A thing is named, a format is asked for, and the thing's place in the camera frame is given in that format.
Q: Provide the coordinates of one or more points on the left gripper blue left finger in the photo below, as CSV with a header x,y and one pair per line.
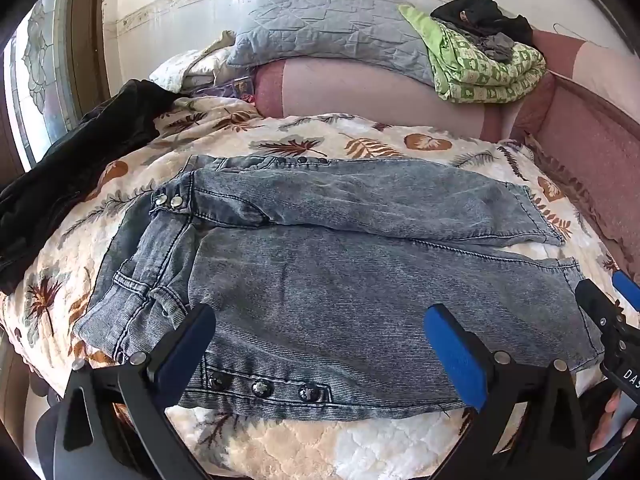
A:
x,y
112,422

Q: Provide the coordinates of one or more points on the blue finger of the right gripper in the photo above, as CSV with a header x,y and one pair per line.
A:
x,y
627,288

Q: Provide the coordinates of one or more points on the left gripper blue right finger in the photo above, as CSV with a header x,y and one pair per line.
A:
x,y
528,423

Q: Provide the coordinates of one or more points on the grey washed denim pants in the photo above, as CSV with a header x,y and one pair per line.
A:
x,y
319,272

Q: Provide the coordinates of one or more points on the person's right hand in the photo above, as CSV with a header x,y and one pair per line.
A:
x,y
613,421

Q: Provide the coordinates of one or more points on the leaf print plush blanket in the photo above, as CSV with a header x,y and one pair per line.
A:
x,y
39,317

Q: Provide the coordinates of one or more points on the black jacket on armrest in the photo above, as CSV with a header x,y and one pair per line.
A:
x,y
34,205

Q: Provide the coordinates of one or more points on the green patterned folded blanket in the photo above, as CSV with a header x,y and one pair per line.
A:
x,y
462,73

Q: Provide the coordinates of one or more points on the black clothes on sofa back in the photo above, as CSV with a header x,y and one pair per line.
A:
x,y
486,27

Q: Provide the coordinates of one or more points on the stained glass window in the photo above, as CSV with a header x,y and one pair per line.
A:
x,y
37,81

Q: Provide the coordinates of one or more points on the white crumpled cloth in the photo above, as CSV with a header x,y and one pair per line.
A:
x,y
195,68

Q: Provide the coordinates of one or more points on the grey quilted pillow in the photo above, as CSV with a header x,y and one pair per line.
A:
x,y
369,31

